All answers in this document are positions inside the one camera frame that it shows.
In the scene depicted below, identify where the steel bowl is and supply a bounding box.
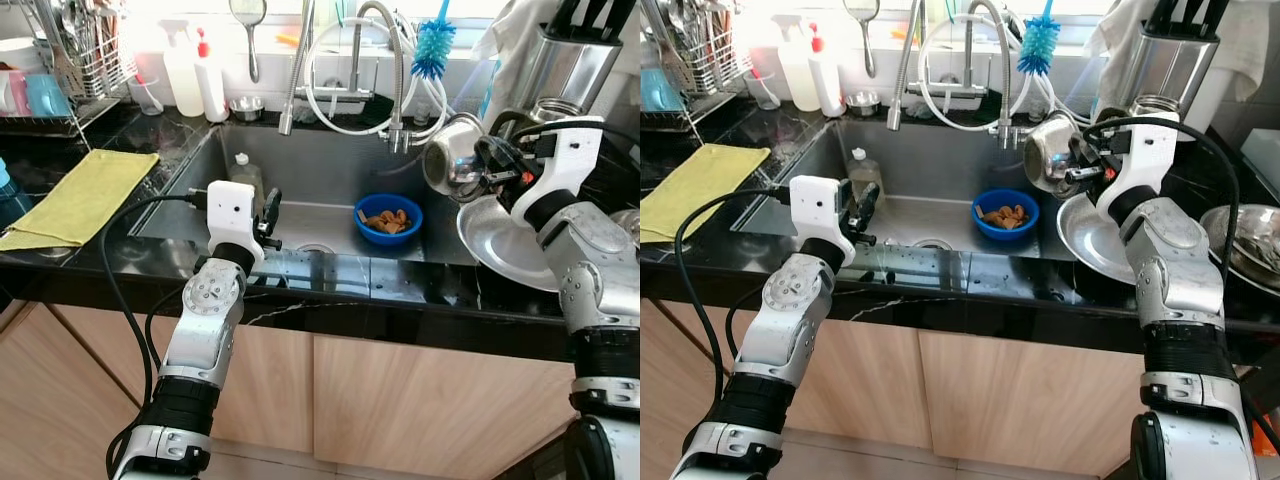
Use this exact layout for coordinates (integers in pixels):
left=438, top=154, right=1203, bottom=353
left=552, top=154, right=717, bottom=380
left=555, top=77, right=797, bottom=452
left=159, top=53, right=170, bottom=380
left=1022, top=112, right=1091, bottom=198
left=421, top=112, right=501, bottom=204
left=1215, top=205, right=1280, bottom=271

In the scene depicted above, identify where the steel kitchen sink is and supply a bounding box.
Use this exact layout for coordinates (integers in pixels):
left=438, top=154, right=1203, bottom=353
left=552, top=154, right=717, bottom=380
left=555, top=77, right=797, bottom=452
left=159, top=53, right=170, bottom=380
left=130, top=122, right=481, bottom=269
left=740, top=118, right=1076, bottom=263

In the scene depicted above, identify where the clear soap bottle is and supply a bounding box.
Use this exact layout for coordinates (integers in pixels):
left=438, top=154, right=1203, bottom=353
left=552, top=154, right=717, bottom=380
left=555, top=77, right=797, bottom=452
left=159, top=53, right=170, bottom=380
left=845, top=147, right=886, bottom=201
left=228, top=152, right=266, bottom=206

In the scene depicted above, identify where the steel thermos jug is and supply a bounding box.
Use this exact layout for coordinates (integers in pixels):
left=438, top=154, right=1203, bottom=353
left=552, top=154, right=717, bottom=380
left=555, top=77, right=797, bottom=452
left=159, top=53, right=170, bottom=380
left=490, top=98, right=591, bottom=141
left=1095, top=92, right=1186, bottom=126

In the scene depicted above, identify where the blue plastic bowl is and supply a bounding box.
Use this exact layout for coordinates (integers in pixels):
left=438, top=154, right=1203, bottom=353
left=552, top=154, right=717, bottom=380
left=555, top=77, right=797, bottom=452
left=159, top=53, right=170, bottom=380
left=353, top=193, right=425, bottom=247
left=973, top=188, right=1044, bottom=243

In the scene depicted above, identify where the chrome flexible filter faucet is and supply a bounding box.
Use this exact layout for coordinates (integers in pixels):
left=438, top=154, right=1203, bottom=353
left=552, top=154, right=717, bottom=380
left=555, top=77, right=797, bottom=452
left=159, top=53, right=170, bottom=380
left=950, top=0, right=1016, bottom=149
left=345, top=0, right=413, bottom=154

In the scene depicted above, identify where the blue bottle brush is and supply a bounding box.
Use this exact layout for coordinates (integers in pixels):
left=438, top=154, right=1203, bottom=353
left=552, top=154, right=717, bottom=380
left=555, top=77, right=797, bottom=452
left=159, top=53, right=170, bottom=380
left=1017, top=0, right=1061, bottom=76
left=410, top=0, right=457, bottom=81

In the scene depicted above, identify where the steel knife block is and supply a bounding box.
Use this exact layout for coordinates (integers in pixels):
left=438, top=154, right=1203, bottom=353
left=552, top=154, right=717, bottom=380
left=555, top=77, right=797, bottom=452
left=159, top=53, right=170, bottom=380
left=1110, top=0, right=1241, bottom=106
left=505, top=0, right=641, bottom=116

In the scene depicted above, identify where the white bottle red cap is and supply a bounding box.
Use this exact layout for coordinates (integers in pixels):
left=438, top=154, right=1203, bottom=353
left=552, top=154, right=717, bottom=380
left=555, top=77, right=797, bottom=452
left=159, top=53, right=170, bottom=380
left=193, top=28, right=231, bottom=123
left=808, top=22, right=846, bottom=118

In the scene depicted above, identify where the chrome pull-out spray faucet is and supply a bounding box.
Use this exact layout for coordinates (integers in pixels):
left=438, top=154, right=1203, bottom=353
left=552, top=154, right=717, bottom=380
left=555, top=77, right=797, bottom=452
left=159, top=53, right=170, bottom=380
left=887, top=0, right=926, bottom=131
left=278, top=0, right=316, bottom=136

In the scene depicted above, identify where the chrome tap base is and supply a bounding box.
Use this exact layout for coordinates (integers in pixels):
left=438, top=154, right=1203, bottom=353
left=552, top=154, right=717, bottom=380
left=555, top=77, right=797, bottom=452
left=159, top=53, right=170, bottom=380
left=915, top=0, right=986, bottom=116
left=305, top=0, right=376, bottom=121

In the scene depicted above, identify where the white spray bottle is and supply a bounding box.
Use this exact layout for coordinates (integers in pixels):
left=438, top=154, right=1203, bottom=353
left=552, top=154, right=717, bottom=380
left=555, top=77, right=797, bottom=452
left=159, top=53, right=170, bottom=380
left=158, top=18, right=206, bottom=118
left=775, top=15, right=821, bottom=111

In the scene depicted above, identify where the clear plastic cup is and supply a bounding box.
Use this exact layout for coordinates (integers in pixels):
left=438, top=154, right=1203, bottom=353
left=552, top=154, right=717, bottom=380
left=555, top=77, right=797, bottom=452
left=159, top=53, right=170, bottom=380
left=128, top=75, right=166, bottom=116
left=745, top=70, right=783, bottom=111

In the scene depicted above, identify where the light wood cabinet door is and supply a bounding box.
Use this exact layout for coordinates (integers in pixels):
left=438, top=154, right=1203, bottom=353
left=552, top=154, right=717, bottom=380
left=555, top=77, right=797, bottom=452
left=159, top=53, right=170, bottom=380
left=640, top=300, right=923, bottom=449
left=20, top=298, right=317, bottom=453
left=312, top=333, right=583, bottom=480
left=917, top=328, right=1151, bottom=479

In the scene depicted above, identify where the yellow cloth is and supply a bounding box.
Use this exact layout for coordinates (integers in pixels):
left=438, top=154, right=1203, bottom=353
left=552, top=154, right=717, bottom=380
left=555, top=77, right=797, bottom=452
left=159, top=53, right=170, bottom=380
left=0, top=149, right=161, bottom=253
left=640, top=143, right=772, bottom=244

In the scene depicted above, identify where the blue plastic cup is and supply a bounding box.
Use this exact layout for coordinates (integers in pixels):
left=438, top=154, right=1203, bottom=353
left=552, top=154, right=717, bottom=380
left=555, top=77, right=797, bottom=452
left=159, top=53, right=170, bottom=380
left=645, top=68, right=686, bottom=113
left=25, top=73, right=73, bottom=118

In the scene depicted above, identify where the light wood side cabinet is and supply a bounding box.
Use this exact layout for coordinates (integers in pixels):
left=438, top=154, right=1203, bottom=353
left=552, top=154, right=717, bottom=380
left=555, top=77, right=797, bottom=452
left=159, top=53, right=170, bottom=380
left=640, top=330, right=701, bottom=480
left=0, top=300, right=151, bottom=480

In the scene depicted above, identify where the pink plastic cup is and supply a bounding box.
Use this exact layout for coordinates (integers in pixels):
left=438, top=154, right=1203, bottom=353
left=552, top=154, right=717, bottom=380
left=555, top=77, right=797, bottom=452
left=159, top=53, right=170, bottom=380
left=0, top=68, right=31, bottom=116

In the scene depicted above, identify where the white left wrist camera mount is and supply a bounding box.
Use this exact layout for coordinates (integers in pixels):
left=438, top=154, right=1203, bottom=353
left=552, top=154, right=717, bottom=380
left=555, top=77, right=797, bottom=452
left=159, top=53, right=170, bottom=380
left=205, top=180, right=263, bottom=269
left=789, top=175, right=851, bottom=263

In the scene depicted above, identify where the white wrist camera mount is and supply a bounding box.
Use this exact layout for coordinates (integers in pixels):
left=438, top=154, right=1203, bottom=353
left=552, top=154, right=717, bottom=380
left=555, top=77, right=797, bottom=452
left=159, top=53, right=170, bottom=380
left=510, top=117, right=605, bottom=223
left=789, top=175, right=851, bottom=263
left=1095, top=115, right=1181, bottom=221
left=205, top=180, right=263, bottom=269

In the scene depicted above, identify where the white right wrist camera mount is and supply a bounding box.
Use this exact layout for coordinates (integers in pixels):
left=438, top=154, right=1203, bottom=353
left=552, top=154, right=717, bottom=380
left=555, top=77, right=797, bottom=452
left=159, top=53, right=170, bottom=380
left=1095, top=115, right=1181, bottom=221
left=510, top=117, right=605, bottom=223

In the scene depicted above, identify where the white water hose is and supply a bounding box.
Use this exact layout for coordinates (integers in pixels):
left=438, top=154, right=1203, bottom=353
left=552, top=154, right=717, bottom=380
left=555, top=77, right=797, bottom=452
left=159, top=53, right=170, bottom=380
left=305, top=10, right=451, bottom=141
left=915, top=10, right=1056, bottom=136

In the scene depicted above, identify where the wire dish rack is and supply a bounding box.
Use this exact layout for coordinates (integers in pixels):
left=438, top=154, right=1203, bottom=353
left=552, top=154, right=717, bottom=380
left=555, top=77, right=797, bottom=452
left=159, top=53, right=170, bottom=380
left=0, top=0, right=141, bottom=136
left=640, top=0, right=756, bottom=131

